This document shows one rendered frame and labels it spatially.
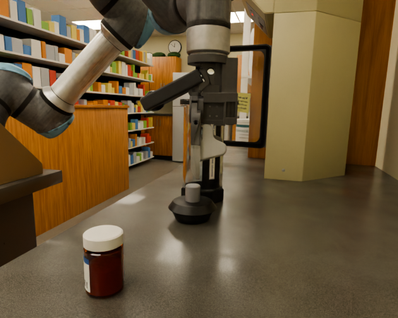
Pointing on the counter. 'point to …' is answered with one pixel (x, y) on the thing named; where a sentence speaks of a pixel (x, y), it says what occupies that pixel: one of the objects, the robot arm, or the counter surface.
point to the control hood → (268, 14)
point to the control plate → (256, 17)
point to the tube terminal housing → (311, 88)
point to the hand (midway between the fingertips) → (194, 169)
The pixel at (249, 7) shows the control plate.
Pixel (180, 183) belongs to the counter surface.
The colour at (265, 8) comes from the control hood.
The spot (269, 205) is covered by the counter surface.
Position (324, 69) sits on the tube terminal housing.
